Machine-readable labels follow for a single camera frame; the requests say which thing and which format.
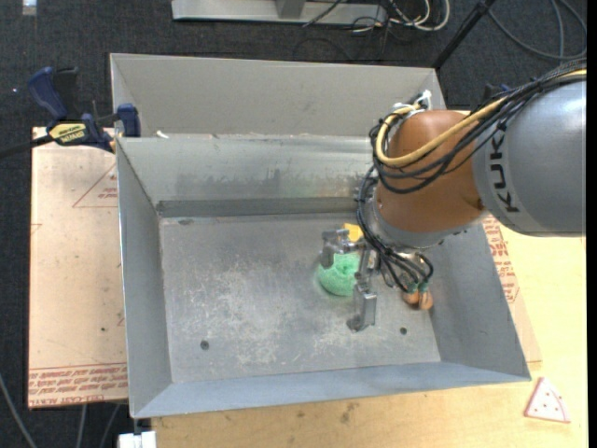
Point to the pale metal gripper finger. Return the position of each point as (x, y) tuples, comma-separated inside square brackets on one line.
[(366, 308), (337, 244)]

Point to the yellow block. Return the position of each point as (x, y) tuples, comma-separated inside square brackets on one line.
[(353, 231)]

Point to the green round sponge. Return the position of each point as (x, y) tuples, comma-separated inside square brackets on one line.
[(339, 275)]

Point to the orange toy food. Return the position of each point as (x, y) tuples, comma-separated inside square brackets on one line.
[(419, 299)]

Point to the grey metal bin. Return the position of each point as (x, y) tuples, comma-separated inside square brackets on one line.
[(261, 297)]

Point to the pink triangular sanding sheet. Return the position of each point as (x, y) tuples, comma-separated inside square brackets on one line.
[(546, 401)]

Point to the brown cardboard board red print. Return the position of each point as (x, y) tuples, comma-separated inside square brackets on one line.
[(70, 273)]

